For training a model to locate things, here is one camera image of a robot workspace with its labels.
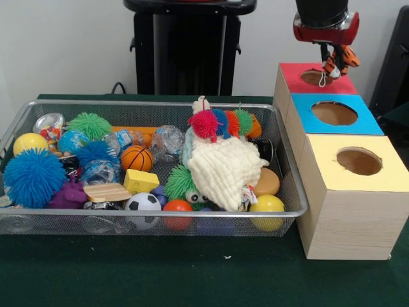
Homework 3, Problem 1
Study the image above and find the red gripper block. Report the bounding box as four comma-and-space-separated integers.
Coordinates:
293, 11, 360, 76

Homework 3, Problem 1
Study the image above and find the orange striped tiger plush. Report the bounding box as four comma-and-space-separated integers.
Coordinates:
318, 44, 361, 87

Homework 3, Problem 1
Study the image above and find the multicolour spiky caterpillar toy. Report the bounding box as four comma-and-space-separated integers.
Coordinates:
187, 102, 254, 143

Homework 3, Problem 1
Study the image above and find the cream waffle cloth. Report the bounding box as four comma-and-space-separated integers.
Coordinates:
187, 95, 270, 212

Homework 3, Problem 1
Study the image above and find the light blue waffle cloth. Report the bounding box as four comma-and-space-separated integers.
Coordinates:
180, 127, 196, 166

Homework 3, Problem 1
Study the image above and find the wooden box with three holes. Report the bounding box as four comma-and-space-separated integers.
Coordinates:
273, 62, 400, 261

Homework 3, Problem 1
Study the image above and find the shallow clear mesh bin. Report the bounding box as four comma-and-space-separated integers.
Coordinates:
0, 99, 309, 237

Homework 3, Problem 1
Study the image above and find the black chair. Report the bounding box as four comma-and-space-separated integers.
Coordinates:
369, 5, 409, 113

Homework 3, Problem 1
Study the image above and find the dark green table cloth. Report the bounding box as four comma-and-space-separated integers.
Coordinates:
0, 93, 409, 307
378, 102, 409, 148

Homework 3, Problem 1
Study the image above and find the yellow plastic ball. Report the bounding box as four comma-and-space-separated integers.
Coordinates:
249, 194, 286, 232

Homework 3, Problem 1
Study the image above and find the green spiky ball with eyes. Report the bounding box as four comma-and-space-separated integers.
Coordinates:
164, 164, 212, 211

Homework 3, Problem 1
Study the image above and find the small basketball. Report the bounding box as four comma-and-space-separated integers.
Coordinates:
120, 145, 155, 173

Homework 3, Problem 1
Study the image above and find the yellow foam block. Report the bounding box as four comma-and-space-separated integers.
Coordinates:
123, 168, 160, 195

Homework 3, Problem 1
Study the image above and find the small soccer ball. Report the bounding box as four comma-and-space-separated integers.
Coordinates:
124, 192, 162, 230

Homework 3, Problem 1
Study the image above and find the plain green spiky ball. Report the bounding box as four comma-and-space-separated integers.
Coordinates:
66, 111, 112, 141

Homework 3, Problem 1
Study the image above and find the large blue spiky ball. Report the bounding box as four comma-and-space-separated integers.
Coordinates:
3, 148, 67, 209

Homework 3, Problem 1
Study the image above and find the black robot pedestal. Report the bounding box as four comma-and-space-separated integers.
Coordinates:
123, 0, 258, 97

